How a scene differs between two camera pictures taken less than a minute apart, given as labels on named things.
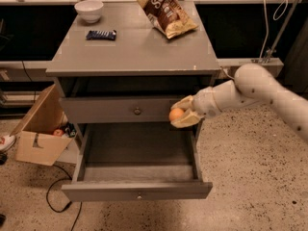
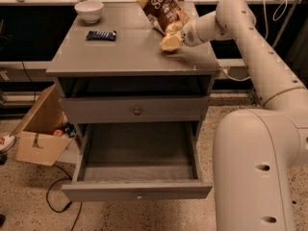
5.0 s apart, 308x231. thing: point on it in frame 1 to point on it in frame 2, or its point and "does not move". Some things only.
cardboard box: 36,141 does not move
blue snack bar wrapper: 101,35 does not move
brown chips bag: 165,12 does not move
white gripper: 205,104 to 189,33
